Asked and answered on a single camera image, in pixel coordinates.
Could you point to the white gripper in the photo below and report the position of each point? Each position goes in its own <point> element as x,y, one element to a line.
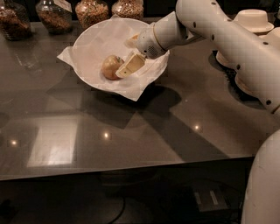
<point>146,42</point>

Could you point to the yellow red apple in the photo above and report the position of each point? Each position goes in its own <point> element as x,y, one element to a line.
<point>110,65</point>

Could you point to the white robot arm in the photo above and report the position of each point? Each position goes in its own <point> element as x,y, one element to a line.
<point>258,66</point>

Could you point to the white bowl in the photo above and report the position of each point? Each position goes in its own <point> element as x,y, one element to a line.
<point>96,35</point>

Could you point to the white paper liner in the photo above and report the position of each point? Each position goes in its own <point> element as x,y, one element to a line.
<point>93,43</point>

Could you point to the glass jar pale cereal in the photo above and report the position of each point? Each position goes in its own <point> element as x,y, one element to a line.
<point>129,9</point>

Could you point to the glass jar light cereal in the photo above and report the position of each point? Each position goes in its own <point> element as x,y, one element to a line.
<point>91,12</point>

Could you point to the glass jar labelled granola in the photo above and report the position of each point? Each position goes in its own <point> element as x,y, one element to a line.
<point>54,18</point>

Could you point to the black rubber mat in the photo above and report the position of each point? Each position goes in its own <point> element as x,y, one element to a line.
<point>234,90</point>

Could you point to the glass jar dark granola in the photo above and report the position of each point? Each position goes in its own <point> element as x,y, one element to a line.
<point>14,21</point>

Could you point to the tall stack paper bowls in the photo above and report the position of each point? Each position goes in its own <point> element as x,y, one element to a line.
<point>255,21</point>

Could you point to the black box under table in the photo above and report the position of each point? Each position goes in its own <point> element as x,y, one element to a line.
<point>201,202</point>

